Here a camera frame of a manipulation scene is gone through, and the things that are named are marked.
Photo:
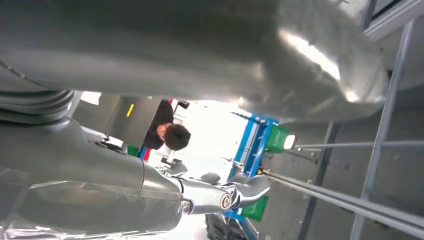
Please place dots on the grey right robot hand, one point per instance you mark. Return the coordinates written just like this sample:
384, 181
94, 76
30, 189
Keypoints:
198, 43

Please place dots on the person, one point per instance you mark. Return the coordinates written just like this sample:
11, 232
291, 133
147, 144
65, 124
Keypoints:
175, 137

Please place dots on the green plastic crate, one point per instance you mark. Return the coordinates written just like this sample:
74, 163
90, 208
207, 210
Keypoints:
275, 139
133, 150
256, 210

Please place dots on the steel workbench leg frame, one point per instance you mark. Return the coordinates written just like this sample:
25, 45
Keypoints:
364, 207

